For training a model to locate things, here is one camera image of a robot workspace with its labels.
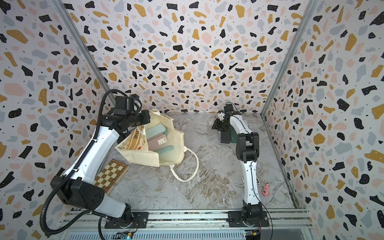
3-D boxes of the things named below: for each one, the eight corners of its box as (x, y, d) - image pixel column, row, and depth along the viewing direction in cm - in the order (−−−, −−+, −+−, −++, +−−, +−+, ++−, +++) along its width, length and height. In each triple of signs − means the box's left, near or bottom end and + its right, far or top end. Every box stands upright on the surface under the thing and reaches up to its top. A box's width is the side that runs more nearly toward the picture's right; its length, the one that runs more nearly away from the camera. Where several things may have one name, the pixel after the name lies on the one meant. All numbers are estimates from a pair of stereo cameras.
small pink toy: (261, 195, 84) (263, 193, 82) (262, 185, 88) (264, 182, 85) (267, 197, 84) (270, 195, 81) (268, 187, 87) (270, 184, 85)
